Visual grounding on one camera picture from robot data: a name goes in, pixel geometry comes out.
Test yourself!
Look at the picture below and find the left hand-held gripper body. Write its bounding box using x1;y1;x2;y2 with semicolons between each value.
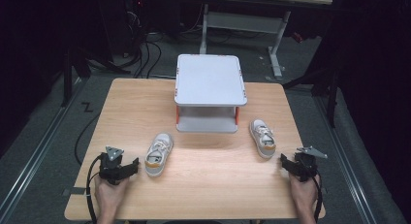
98;145;129;186

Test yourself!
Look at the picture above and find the white two-tier shoe rack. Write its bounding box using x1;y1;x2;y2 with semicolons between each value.
174;53;248;135

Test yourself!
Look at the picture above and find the person's left hand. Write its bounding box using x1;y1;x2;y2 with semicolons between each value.
94;175;131;216

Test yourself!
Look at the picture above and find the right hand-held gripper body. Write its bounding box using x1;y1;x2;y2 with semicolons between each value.
291;145;329;183

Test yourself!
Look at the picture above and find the small white grey sneaker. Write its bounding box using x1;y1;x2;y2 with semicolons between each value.
248;118;277;160
143;132;174;178

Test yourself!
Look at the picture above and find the metal floor rail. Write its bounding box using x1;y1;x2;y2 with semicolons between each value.
314;94;379;224
0;76;85;224

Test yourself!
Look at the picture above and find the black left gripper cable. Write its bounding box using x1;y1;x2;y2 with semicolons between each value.
84;154;105;224

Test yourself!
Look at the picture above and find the white-legged wooden desk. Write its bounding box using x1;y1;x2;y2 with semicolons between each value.
197;0;333;79

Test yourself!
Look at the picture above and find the grey tape strip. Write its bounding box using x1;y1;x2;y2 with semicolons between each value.
62;186;87;197

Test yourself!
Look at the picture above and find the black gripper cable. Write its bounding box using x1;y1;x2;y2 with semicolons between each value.
311;172;325;224
84;154;105;224

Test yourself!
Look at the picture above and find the bundle of black floor cables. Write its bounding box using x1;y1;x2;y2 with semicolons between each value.
124;10;163;80

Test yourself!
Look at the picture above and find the black metal stand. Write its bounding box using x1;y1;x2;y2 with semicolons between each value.
282;63;342;129

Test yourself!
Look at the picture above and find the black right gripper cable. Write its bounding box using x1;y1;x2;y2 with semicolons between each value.
311;172;325;224

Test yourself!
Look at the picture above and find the thin black floor cable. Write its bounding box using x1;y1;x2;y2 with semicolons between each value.
74;112;101;167

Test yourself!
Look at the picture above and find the person's right hand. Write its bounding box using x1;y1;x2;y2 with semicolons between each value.
288;172;322;216

